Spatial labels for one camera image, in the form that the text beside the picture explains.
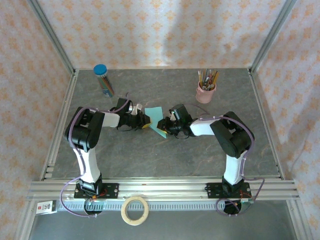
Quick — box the light blue paper sheet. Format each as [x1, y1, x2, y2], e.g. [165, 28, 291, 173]
[144, 106, 169, 139]

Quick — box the pink pencil cup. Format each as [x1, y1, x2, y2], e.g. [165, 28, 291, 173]
[195, 81, 217, 104]

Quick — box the pencil tube with blue lid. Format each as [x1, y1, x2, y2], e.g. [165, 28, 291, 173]
[93, 64, 116, 99]

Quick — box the yellow wooden pencil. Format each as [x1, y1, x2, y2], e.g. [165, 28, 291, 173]
[211, 71, 221, 87]

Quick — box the masking tape roll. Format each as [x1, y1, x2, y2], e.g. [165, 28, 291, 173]
[120, 195, 150, 226]

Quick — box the white label tag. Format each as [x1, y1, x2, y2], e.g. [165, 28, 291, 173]
[35, 200, 57, 215]

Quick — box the right gripper thin black cable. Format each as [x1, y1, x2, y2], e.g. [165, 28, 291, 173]
[174, 128, 191, 140]

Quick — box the aluminium mounting rail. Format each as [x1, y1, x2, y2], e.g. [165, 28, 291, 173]
[26, 178, 300, 201]

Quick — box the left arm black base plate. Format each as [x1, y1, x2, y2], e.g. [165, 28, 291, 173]
[74, 183, 120, 200]

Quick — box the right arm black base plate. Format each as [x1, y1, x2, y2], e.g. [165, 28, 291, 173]
[205, 182, 252, 200]

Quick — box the grey slotted cable duct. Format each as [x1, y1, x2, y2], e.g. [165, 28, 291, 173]
[56, 201, 251, 211]

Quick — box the aluminium side rail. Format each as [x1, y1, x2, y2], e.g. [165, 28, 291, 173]
[247, 69, 286, 181]
[39, 69, 80, 181]

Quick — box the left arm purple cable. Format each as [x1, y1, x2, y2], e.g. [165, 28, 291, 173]
[61, 92, 133, 218]

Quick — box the aluminium frame post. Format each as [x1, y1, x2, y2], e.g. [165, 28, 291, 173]
[249, 0, 298, 72]
[26, 0, 76, 73]

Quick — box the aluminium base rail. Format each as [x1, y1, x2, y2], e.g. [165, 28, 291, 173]
[286, 199, 313, 240]
[17, 199, 37, 240]

